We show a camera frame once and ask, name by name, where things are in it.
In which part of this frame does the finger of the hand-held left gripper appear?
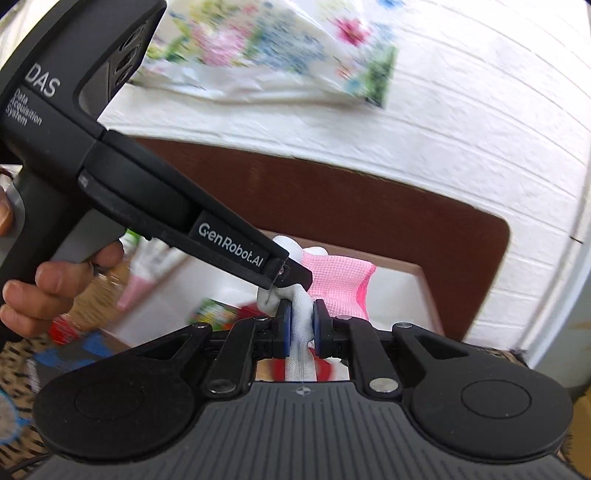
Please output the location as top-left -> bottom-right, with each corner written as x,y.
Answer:
151,209 -> 313,297

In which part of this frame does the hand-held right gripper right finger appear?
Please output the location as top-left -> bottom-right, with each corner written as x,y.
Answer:
312,299 -> 468,398

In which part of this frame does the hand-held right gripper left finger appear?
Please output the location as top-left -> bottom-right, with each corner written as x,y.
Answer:
137,299 -> 293,397

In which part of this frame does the pink and white work glove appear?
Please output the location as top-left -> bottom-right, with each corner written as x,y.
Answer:
256,234 -> 378,383

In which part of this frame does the brown cardboard box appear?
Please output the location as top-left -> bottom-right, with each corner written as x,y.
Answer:
105,225 -> 447,384

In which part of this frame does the person's left hand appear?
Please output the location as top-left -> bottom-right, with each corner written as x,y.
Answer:
0,186 -> 126,339

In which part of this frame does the colourful small packet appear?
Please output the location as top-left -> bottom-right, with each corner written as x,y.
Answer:
188,298 -> 242,329

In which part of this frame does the pink tube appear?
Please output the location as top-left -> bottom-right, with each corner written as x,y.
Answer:
115,239 -> 186,311

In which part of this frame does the dark brown wooden headboard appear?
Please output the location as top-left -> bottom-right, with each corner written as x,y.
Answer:
128,137 -> 512,344

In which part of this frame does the black case with blue hearts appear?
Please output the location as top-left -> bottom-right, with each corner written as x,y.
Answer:
25,331 -> 126,394

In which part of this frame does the floral plastic bag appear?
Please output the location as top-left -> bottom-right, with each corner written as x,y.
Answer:
128,0 -> 399,110

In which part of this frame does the letter-print tan cloth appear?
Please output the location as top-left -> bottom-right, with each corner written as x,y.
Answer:
0,336 -> 591,480

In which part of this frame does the clear lid with blue rim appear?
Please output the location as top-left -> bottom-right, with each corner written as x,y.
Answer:
0,389 -> 34,445

